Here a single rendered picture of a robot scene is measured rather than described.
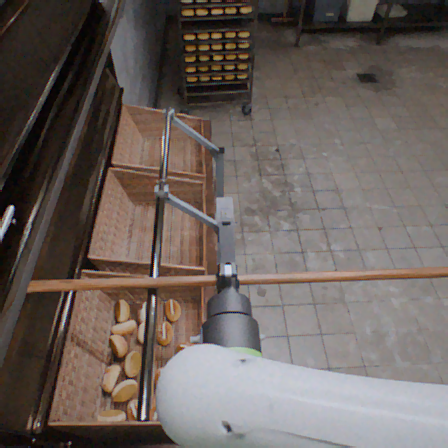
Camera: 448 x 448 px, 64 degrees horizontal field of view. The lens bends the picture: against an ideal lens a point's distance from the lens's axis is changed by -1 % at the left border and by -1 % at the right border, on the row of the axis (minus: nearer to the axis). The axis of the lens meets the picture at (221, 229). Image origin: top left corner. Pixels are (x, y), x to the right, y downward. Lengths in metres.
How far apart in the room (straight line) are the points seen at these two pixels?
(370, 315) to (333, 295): 0.24
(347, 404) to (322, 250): 2.29
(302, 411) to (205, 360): 0.11
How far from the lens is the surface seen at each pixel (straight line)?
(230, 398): 0.37
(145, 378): 0.92
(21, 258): 0.84
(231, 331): 0.55
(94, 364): 1.52
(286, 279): 1.00
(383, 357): 2.35
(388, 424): 0.36
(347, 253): 2.66
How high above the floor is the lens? 2.03
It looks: 50 degrees down
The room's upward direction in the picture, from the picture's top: straight up
